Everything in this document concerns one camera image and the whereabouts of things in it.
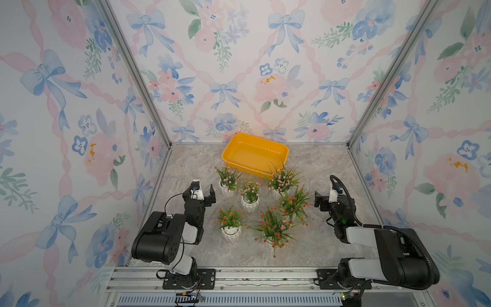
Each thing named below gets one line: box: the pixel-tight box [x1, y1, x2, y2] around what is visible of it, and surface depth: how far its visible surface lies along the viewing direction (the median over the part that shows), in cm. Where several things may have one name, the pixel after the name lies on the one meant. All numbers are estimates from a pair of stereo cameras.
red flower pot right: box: [278, 185, 315, 226], surface depth 82 cm
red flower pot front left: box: [214, 204, 249, 244], surface depth 80 cm
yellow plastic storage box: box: [221, 133, 290, 179], surface depth 118 cm
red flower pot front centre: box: [245, 205, 299, 258], surface depth 74 cm
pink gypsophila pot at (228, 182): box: [213, 165, 243, 199], surface depth 92 cm
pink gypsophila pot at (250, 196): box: [238, 181, 261, 214], surface depth 87 cm
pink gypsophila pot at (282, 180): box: [265, 166, 303, 197], surface depth 88 cm
